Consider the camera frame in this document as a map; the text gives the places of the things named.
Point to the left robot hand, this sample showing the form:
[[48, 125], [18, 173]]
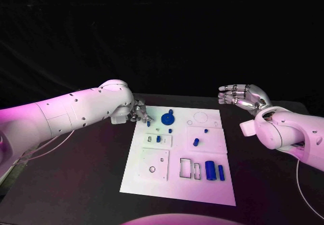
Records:
[[139, 112]]

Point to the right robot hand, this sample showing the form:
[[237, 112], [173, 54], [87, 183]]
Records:
[[250, 98]]

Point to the blue plug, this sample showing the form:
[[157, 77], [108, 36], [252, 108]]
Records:
[[159, 138]]

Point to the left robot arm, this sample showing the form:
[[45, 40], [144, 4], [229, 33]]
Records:
[[75, 109]]

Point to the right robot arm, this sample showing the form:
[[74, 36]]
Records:
[[286, 130]]

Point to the white task board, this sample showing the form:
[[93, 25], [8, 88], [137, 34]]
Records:
[[178, 186]]

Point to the blue gear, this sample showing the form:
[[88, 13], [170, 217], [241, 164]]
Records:
[[168, 119]]

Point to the large blue cylinder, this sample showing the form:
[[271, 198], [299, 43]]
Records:
[[211, 170]]

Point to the thin long blue cylinder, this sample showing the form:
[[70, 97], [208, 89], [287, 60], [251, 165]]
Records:
[[221, 172]]

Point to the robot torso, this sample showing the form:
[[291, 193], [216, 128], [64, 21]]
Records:
[[182, 219]]

